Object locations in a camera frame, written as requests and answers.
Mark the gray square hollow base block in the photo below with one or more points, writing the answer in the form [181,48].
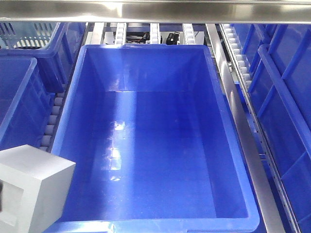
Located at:
[33,189]

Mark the large blue target bin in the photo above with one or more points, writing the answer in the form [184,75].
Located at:
[154,143]

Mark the blue bin left neighbour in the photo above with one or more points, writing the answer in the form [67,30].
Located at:
[25,104]

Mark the blue bin neighbour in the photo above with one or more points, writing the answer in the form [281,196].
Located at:
[25,104]
[287,134]

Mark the blue bin right neighbour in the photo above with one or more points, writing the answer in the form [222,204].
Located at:
[287,134]

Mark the steel upper shelf beam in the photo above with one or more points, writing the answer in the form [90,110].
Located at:
[158,11]

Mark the white roller conveyor track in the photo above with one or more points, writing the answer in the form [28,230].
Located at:
[51,128]

